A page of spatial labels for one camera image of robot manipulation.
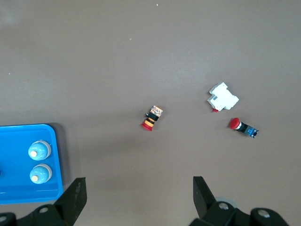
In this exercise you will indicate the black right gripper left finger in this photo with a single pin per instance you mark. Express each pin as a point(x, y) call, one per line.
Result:
point(65, 207)

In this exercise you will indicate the orange emergency stop button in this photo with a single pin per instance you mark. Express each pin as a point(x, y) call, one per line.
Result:
point(151, 118)

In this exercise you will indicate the brown table cover mat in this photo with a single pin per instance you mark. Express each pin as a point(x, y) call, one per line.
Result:
point(141, 58)

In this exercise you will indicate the blue dome call bell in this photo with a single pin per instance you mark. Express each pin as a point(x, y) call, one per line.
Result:
point(40, 174)
point(37, 150)

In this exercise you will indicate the white circuit breaker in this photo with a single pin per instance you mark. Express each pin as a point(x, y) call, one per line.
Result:
point(222, 97)

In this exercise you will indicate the blue plastic tray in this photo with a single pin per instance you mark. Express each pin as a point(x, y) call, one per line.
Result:
point(14, 150)

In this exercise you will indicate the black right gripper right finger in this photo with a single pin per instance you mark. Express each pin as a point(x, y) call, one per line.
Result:
point(211, 212)

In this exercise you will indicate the red push button blue base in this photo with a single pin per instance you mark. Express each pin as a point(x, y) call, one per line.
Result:
point(235, 123)

